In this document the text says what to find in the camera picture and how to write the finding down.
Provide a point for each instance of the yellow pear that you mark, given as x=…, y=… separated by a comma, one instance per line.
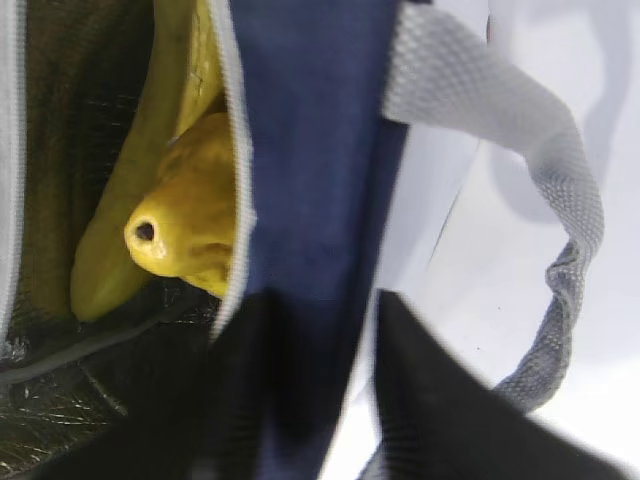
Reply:
x=185, y=226

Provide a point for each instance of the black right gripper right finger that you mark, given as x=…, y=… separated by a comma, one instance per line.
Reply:
x=438, y=422

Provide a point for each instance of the navy blue lunch bag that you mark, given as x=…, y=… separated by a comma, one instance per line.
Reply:
x=320, y=96

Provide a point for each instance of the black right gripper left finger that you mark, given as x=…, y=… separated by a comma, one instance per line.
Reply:
x=206, y=425

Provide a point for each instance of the yellow banana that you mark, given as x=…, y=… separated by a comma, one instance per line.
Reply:
x=184, y=81

